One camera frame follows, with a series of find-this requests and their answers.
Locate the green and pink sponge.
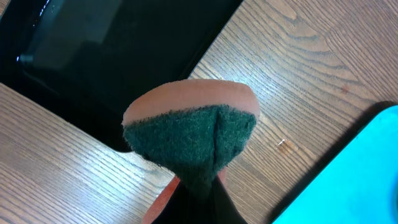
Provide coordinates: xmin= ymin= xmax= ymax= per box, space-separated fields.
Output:
xmin=121 ymin=78 xmax=261 ymax=224

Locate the black rectangular tray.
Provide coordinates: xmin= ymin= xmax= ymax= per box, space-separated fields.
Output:
xmin=1 ymin=0 xmax=241 ymax=152

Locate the teal plastic serving tray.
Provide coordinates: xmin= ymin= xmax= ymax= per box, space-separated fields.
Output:
xmin=273 ymin=106 xmax=397 ymax=224

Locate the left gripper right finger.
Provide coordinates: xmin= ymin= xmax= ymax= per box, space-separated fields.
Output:
xmin=211 ymin=177 xmax=247 ymax=224

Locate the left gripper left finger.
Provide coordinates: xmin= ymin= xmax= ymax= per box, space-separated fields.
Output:
xmin=151 ymin=182 xmax=199 ymax=224

